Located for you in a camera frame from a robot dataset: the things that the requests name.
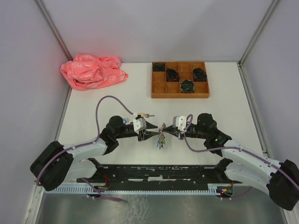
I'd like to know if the metal key organiser disc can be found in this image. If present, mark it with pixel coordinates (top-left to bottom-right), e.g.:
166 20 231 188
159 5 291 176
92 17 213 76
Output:
157 123 166 150

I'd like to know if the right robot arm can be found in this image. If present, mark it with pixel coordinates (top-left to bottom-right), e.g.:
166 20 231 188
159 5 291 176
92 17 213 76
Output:
163 113 299 211

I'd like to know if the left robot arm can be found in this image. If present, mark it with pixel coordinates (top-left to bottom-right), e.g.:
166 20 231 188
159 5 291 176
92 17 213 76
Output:
30 116 158 191

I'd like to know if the yellow tag key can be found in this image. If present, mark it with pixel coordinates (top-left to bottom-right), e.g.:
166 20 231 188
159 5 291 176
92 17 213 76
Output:
137 113 155 118

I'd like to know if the blue tag key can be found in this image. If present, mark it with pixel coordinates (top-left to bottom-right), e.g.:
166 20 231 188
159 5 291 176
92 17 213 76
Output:
122 119 130 125

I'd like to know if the blue yellow rolled band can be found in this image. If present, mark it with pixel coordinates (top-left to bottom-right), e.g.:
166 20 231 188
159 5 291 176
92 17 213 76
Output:
180 79 195 93

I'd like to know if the wooden compartment tray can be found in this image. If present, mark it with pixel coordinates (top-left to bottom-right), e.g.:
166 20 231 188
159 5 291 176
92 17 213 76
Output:
151 62 210 98

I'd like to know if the black rolled band centre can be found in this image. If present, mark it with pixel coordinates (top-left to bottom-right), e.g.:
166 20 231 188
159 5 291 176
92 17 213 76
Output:
166 68 180 82

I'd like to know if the black rolled band right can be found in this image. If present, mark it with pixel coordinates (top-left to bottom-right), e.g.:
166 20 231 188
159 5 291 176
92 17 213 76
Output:
192 68 207 82

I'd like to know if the black rolled band top-left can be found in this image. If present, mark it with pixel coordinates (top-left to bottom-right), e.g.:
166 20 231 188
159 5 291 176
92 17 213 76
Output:
153 63 165 72

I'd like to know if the pink plastic bag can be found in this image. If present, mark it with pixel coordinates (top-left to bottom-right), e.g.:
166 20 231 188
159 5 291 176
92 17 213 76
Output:
60 54 128 91

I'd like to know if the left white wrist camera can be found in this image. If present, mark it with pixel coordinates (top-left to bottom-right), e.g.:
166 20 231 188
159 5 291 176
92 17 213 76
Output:
133 117 147 132

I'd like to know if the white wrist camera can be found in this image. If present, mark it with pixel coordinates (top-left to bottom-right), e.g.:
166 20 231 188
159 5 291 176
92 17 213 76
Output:
172 116 187 131
133 117 147 132

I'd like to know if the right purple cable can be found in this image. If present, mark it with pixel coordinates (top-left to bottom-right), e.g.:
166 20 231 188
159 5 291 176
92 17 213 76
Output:
183 114 299 200

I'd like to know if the purple cable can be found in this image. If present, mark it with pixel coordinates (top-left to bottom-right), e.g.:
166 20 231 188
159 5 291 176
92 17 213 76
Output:
36 95 137 187
183 114 299 200

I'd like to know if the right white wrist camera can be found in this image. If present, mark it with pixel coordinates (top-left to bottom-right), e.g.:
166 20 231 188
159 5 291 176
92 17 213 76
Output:
172 116 187 131

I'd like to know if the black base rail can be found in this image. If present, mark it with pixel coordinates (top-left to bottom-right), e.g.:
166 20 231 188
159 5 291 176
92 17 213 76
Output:
87 164 238 187

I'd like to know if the grey cable duct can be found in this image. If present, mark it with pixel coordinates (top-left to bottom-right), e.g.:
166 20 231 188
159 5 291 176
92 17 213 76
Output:
46 184 220 196

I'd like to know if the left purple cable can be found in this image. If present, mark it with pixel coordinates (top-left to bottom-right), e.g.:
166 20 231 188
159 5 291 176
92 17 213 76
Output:
36 95 137 187

